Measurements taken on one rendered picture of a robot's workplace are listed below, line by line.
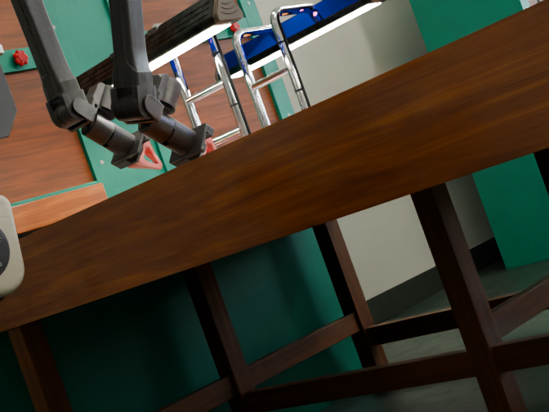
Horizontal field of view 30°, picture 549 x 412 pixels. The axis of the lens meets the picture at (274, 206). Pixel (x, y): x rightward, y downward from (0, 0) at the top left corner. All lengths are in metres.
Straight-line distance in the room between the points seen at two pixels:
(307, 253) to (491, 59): 1.96
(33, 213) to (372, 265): 2.43
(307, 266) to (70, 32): 1.06
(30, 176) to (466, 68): 1.52
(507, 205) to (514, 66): 3.54
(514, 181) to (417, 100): 3.41
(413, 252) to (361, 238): 0.37
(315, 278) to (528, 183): 1.80
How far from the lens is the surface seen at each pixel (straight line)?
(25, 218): 2.59
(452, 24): 4.95
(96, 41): 2.99
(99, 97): 2.26
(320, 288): 3.33
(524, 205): 4.92
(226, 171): 1.80
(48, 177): 2.75
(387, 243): 4.87
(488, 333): 2.29
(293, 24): 2.78
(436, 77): 1.50
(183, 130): 2.03
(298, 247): 3.30
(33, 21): 2.23
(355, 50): 5.12
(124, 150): 2.26
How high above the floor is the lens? 0.62
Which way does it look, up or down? 1 degrees up
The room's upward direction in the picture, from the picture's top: 20 degrees counter-clockwise
